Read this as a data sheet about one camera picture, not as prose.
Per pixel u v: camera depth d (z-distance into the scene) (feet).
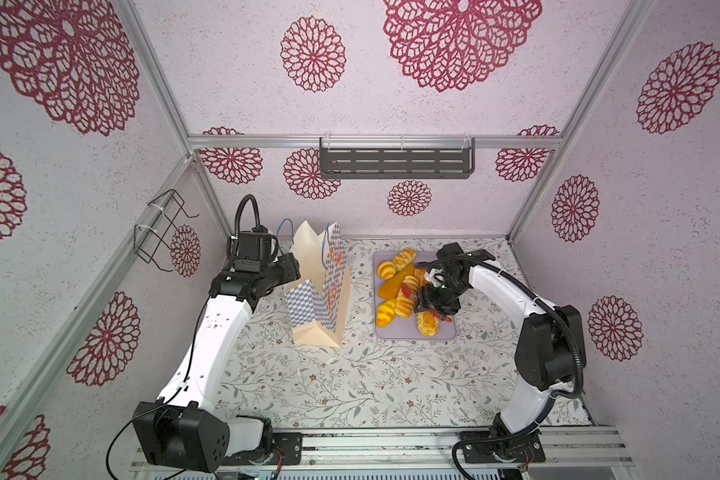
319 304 2.46
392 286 3.34
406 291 3.09
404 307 3.11
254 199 2.07
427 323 3.02
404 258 3.59
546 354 1.57
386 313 3.11
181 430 1.25
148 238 2.42
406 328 3.10
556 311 1.63
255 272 1.85
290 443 2.44
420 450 2.49
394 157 3.05
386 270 3.38
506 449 2.16
